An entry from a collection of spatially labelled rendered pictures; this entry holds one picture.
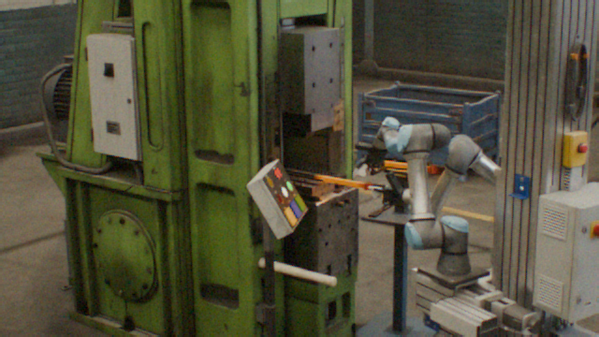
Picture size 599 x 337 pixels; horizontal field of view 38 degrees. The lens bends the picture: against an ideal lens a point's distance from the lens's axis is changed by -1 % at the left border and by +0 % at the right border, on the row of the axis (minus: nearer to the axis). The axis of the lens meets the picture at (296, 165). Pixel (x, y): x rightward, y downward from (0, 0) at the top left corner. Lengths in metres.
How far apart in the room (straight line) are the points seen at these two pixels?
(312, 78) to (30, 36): 6.31
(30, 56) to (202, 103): 5.98
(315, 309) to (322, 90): 1.15
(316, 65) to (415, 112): 4.02
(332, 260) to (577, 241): 1.59
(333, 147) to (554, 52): 1.73
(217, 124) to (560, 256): 1.84
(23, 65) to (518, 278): 7.45
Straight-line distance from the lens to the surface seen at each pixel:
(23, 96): 10.35
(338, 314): 4.94
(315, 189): 4.53
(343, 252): 4.75
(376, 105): 8.56
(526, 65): 3.60
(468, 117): 8.13
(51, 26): 10.47
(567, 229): 3.53
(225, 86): 4.40
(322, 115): 4.49
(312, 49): 4.37
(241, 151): 4.33
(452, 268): 3.85
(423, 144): 3.81
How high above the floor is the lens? 2.25
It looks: 15 degrees down
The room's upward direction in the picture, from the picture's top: 1 degrees counter-clockwise
